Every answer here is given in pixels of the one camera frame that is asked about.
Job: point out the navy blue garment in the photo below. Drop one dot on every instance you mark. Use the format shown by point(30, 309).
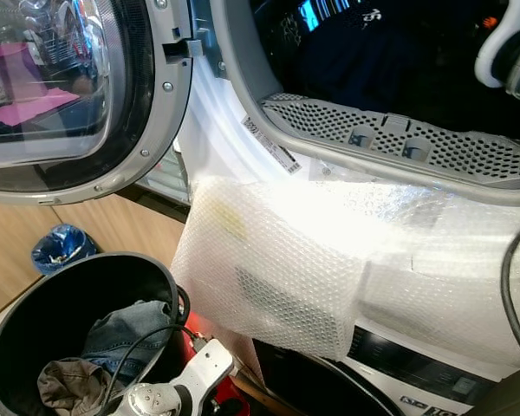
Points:
point(373, 56)

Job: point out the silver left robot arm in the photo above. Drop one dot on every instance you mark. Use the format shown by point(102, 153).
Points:
point(152, 400)

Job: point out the white washing machine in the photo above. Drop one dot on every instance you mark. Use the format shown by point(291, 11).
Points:
point(433, 373)

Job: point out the grey perforated lint filter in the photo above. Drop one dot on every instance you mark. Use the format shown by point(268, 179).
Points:
point(329, 121)

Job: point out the clear bubble wrap sheet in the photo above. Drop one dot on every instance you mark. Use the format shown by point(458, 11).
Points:
point(286, 251)

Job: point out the white barcode label sticker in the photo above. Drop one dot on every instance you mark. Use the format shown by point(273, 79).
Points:
point(273, 149)

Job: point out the black round washer door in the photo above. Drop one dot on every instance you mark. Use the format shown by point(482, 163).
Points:
point(312, 386)

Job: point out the white tumble dryer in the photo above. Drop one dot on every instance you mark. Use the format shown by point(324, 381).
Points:
point(212, 121)

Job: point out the grey round dryer door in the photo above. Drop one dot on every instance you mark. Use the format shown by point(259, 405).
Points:
point(156, 130)

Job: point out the blue denim jeans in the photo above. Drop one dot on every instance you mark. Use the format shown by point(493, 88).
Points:
point(121, 334)

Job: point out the blue plastic bag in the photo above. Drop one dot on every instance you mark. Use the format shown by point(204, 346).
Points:
point(61, 247)

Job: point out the brown grey crumpled garment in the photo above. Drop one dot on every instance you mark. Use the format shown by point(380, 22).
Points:
point(69, 386)

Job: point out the black round laundry bucket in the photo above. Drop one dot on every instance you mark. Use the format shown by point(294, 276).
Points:
point(35, 321)

